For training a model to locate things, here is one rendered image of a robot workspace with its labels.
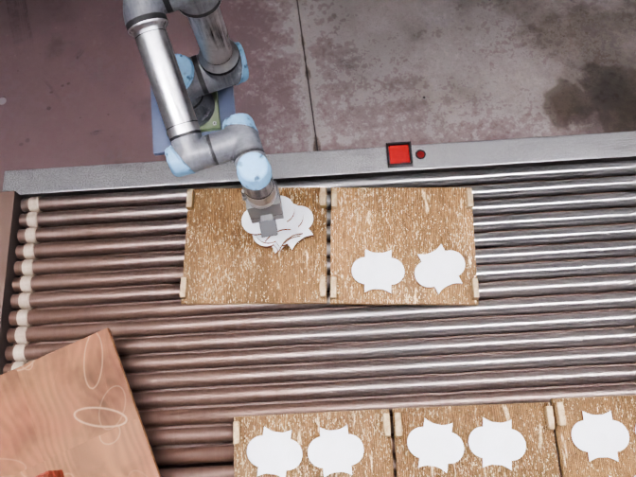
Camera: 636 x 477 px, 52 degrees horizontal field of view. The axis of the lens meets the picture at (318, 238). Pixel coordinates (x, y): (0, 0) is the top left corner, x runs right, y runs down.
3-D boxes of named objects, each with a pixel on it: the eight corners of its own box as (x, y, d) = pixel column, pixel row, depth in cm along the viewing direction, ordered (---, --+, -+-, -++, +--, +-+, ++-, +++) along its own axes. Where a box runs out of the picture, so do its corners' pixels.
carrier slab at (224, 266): (189, 190, 194) (188, 188, 193) (326, 188, 193) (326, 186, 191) (182, 305, 183) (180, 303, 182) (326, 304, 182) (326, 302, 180)
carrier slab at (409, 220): (330, 189, 193) (330, 187, 191) (469, 189, 191) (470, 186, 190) (329, 305, 182) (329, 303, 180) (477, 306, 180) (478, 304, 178)
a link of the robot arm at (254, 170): (263, 143, 146) (273, 175, 143) (268, 164, 156) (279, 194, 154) (229, 153, 146) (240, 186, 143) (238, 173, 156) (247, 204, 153)
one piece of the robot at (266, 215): (244, 223, 154) (254, 244, 169) (281, 217, 154) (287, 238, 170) (238, 178, 158) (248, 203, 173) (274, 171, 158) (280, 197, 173)
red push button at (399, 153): (388, 147, 197) (388, 145, 196) (408, 146, 197) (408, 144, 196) (390, 165, 195) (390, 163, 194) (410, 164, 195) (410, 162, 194)
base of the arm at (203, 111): (166, 90, 209) (156, 74, 199) (211, 81, 209) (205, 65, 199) (170, 132, 205) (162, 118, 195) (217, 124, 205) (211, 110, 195)
